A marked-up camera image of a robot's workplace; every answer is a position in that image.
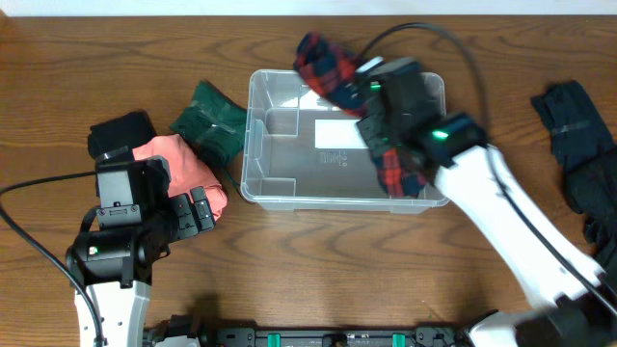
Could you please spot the black garment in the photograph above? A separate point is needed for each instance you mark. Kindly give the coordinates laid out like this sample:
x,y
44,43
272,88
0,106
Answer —
x,y
114,140
590,189

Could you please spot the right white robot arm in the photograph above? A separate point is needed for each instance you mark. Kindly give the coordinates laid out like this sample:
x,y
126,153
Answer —
x,y
571,300

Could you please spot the dark green folded garment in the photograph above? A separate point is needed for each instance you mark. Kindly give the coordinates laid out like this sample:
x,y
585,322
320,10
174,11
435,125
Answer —
x,y
213,125

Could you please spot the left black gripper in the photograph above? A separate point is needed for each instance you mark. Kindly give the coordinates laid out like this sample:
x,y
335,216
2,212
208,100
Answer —
x,y
186,225

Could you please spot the red navy plaid shirt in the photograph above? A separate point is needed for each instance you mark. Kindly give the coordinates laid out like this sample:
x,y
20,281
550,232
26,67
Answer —
x,y
330,71

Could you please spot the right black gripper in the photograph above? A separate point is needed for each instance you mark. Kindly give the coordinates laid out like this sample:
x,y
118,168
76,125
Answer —
x,y
374,113

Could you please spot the dark navy garment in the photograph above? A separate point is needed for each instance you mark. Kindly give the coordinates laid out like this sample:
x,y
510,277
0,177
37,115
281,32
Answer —
x,y
578,133

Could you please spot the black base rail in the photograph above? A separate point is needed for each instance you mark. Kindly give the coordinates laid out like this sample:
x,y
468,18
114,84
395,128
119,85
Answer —
x,y
308,337

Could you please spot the clear plastic storage container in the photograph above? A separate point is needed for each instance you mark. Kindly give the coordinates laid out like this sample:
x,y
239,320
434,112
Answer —
x,y
302,152

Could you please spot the salmon pink garment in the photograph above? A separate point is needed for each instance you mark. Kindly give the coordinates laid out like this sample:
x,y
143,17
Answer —
x,y
187,170

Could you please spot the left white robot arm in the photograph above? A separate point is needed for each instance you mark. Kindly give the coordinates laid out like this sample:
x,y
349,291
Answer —
x,y
118,242

